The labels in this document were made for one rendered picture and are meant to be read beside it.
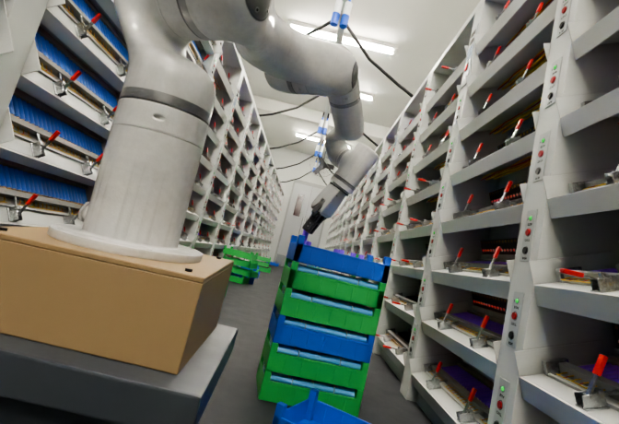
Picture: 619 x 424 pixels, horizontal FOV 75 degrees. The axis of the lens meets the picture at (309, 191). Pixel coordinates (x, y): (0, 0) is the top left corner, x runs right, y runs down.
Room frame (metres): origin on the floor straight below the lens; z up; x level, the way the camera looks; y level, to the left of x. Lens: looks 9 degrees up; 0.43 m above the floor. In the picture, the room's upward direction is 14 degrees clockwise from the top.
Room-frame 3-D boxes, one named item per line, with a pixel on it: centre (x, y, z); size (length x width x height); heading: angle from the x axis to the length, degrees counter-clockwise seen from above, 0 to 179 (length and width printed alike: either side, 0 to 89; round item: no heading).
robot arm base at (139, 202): (0.55, 0.22, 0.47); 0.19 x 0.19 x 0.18
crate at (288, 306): (1.34, -0.14, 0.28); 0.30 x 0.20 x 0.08; 97
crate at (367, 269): (1.34, -0.14, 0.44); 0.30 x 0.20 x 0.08; 97
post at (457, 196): (1.62, -0.63, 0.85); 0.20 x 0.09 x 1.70; 89
